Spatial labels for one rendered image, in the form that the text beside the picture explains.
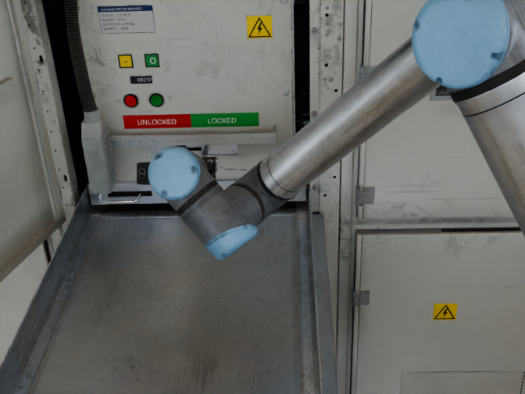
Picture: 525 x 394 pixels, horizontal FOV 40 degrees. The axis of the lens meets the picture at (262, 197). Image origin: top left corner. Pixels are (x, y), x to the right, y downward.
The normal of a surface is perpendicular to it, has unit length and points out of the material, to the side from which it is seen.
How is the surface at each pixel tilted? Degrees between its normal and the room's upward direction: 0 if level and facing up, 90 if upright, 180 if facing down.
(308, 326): 0
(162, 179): 56
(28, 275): 90
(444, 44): 81
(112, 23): 90
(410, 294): 90
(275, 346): 0
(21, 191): 90
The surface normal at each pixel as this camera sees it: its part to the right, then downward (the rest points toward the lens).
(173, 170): -0.10, -0.06
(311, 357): -0.04, -0.86
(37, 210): 0.94, 0.14
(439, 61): -0.58, 0.30
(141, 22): -0.03, 0.51
